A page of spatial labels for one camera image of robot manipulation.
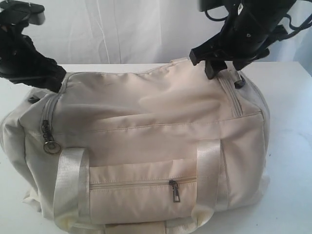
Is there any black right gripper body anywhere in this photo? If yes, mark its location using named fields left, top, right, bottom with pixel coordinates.
left=216, top=0, right=288, bottom=61

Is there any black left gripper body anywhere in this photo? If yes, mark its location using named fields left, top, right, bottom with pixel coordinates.
left=0, top=23, right=39, bottom=80

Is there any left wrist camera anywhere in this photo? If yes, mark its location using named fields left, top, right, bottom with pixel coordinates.
left=0, top=0, right=45, bottom=25

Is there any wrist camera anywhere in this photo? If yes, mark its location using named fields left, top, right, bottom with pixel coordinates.
left=197, top=0, right=229, bottom=12
left=0, top=0, right=45, bottom=25

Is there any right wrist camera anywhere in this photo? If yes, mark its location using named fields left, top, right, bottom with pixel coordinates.
left=197, top=0, right=229, bottom=12

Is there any cream duffel bag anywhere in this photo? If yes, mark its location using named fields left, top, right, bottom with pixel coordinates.
left=0, top=59, right=270, bottom=234

